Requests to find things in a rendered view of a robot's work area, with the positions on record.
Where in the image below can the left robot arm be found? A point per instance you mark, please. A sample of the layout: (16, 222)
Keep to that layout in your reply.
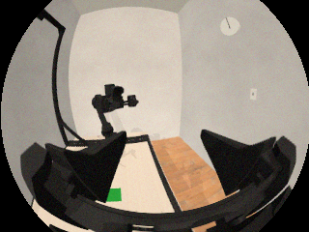
(114, 92)

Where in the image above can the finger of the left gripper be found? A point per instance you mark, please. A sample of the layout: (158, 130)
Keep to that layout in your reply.
(133, 101)
(111, 105)

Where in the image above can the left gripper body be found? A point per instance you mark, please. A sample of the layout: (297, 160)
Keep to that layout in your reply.
(121, 101)

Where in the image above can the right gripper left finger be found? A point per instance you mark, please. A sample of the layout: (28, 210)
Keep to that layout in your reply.
(94, 166)

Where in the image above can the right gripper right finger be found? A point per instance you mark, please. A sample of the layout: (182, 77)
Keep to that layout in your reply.
(232, 160)

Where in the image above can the dark green rectangle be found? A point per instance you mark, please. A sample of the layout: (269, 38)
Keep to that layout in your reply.
(114, 195)

